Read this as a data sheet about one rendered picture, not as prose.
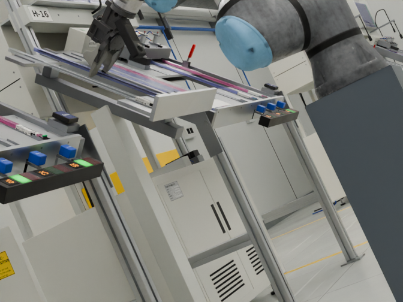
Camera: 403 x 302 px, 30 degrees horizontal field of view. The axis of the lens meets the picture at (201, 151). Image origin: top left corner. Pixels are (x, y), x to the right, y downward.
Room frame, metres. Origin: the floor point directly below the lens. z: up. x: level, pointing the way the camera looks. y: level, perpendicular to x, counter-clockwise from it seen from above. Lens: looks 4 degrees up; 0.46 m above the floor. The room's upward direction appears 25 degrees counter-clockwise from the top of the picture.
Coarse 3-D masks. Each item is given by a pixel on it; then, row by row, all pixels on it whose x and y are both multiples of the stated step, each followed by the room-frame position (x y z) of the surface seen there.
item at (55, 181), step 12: (72, 168) 1.62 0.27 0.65; (84, 168) 1.65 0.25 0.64; (96, 168) 1.70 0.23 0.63; (36, 180) 1.50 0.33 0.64; (48, 180) 1.54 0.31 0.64; (60, 180) 1.58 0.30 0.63; (72, 180) 1.62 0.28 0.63; (84, 180) 1.67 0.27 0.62; (0, 192) 1.42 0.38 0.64; (12, 192) 1.44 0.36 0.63; (24, 192) 1.47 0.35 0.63; (36, 192) 1.51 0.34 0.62
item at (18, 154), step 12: (24, 144) 1.58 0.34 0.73; (36, 144) 1.60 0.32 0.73; (48, 144) 1.64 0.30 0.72; (60, 144) 1.69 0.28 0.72; (72, 144) 1.73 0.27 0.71; (0, 156) 1.51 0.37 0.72; (12, 156) 1.54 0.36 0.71; (24, 156) 1.58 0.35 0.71; (48, 156) 1.66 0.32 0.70; (12, 168) 1.56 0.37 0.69; (24, 168) 1.61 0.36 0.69; (36, 168) 1.64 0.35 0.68
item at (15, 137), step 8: (16, 120) 1.79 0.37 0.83; (24, 120) 1.81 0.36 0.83; (0, 128) 1.70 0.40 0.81; (8, 128) 1.72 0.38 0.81; (32, 128) 1.77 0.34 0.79; (40, 128) 1.79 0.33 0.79; (0, 136) 1.65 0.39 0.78; (8, 136) 1.67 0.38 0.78; (16, 136) 1.68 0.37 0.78; (24, 136) 1.70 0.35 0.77; (32, 136) 1.70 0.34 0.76; (48, 136) 1.75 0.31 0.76; (56, 136) 1.77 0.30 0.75; (0, 144) 1.60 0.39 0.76; (8, 144) 1.59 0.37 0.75; (16, 144) 1.62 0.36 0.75
